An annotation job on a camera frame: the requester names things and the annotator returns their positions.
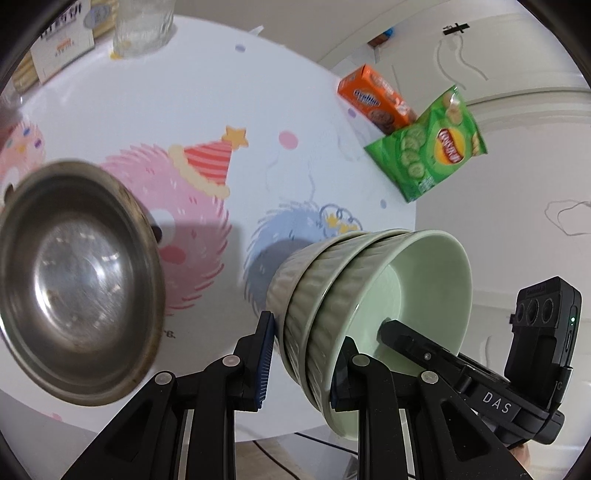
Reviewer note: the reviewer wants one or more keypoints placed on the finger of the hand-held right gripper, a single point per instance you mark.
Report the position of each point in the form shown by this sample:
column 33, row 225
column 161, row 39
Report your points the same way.
column 420, row 348

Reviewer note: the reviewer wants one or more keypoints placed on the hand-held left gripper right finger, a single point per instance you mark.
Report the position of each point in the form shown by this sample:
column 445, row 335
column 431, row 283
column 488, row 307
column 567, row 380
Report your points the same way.
column 337, row 385

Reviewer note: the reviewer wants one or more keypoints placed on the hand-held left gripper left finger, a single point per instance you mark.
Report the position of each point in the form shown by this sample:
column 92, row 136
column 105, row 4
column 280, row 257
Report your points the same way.
column 265, row 364

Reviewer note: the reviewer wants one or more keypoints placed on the pale green ribbed bowl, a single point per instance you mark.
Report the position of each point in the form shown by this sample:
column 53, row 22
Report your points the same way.
column 318, row 295
column 429, row 277
column 288, row 281

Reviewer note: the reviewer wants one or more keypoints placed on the large stainless steel bowl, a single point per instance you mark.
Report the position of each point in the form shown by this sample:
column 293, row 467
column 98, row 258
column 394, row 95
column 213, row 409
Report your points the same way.
column 83, row 286

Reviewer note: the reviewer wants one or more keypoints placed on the green potato chips bag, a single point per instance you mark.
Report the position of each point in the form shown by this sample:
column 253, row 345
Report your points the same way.
column 429, row 147

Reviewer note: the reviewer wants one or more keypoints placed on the orange cookie box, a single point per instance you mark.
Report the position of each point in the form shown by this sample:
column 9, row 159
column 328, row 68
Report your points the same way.
column 374, row 99

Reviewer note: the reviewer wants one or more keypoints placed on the printed cartoon tablecloth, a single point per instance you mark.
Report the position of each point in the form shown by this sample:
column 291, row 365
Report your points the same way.
column 231, row 83

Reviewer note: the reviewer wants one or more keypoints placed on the clear plastic cup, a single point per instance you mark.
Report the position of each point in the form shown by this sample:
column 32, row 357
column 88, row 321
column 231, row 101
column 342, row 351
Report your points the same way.
column 143, row 27

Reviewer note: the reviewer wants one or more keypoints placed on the clear biscuit package white label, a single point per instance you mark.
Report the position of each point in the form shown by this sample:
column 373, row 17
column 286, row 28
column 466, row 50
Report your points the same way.
column 60, row 46

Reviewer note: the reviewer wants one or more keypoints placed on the black wall hook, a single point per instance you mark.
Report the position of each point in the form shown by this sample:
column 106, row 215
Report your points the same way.
column 455, row 28

